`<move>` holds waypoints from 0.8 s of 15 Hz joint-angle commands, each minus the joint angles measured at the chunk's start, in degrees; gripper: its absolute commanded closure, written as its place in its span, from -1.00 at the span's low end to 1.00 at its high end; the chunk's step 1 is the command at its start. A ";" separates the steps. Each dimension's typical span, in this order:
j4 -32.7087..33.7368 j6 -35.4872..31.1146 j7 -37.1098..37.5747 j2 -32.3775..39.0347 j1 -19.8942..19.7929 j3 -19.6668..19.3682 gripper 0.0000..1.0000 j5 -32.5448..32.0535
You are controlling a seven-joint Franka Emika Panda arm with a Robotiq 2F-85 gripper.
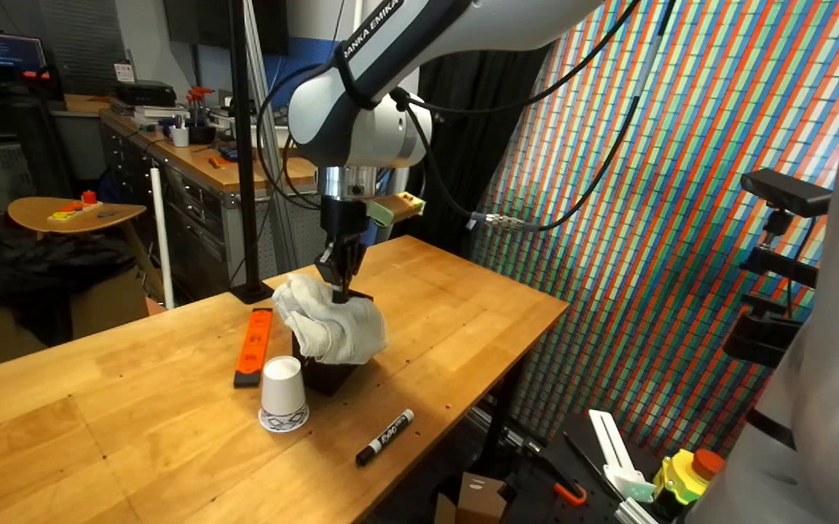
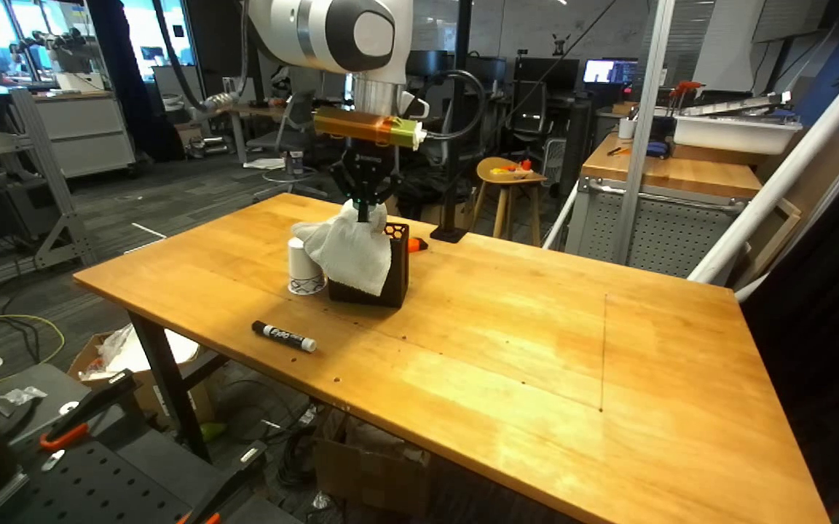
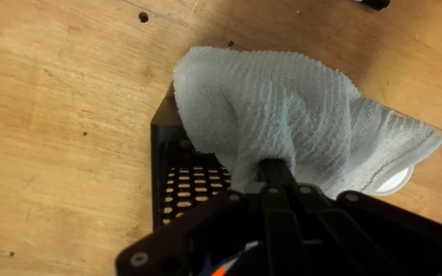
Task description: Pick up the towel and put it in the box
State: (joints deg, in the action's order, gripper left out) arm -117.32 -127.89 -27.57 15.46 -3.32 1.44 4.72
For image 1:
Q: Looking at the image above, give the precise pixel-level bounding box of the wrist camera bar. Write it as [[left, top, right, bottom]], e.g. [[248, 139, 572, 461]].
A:
[[363, 188, 429, 229]]

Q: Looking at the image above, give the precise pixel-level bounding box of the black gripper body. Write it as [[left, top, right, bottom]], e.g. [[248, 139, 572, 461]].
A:
[[317, 194, 374, 260]]

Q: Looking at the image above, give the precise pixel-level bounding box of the yellow red emergency stop button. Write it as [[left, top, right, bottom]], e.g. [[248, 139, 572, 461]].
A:
[[653, 445, 729, 510]]

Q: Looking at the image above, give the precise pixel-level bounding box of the black perforated box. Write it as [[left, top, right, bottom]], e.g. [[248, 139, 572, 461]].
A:
[[288, 330, 375, 399]]

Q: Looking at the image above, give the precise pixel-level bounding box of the white rail piece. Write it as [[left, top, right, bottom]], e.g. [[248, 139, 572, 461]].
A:
[[585, 407, 658, 503]]

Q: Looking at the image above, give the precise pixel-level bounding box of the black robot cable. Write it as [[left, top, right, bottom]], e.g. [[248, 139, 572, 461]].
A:
[[393, 0, 680, 235]]

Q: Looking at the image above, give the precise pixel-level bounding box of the black table leg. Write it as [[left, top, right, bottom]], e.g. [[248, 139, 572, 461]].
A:
[[487, 367, 540, 477]]

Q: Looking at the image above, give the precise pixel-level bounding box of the white waffle-weave towel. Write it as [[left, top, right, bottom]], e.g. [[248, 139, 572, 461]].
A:
[[270, 271, 390, 369]]

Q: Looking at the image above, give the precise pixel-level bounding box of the black pole with base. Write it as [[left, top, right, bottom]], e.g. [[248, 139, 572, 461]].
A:
[[228, 0, 278, 305]]

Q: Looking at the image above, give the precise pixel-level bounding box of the black camera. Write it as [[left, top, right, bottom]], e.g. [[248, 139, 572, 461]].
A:
[[736, 166, 835, 217]]

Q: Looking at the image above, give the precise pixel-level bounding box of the small orange yellow object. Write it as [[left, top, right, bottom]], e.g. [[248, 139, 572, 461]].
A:
[[46, 188, 109, 226]]

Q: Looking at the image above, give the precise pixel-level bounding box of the colourful patterned curtain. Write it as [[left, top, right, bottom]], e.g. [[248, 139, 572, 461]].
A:
[[473, 0, 839, 461]]

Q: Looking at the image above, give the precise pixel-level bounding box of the thin white pole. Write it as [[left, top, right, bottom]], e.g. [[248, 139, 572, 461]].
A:
[[148, 166, 177, 312]]

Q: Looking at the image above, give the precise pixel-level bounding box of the black curtain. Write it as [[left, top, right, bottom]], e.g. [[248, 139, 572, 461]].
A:
[[416, 41, 553, 260]]

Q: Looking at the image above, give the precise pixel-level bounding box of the orange-handled tool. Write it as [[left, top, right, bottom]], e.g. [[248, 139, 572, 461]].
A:
[[524, 447, 592, 510]]

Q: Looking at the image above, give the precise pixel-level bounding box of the wooden workbench with grey panel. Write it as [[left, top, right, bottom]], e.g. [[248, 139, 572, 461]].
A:
[[97, 104, 330, 293]]

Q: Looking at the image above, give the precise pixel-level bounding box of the black dry-erase marker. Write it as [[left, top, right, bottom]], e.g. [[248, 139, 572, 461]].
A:
[[352, 404, 416, 469]]

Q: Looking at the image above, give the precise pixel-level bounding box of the cardboard box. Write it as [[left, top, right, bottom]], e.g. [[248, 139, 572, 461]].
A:
[[435, 472, 509, 524]]

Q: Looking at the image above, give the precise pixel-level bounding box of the round wooden stool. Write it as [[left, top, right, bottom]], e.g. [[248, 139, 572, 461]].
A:
[[5, 193, 148, 239]]

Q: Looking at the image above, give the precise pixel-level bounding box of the white paper cup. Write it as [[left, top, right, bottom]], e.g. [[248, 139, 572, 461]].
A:
[[257, 351, 311, 437]]

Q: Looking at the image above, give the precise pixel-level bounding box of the dark jacket pile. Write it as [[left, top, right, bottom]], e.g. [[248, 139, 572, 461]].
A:
[[0, 229, 145, 346]]

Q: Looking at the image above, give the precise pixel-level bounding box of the black camera stand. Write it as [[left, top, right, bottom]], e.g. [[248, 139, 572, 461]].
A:
[[723, 207, 822, 369]]

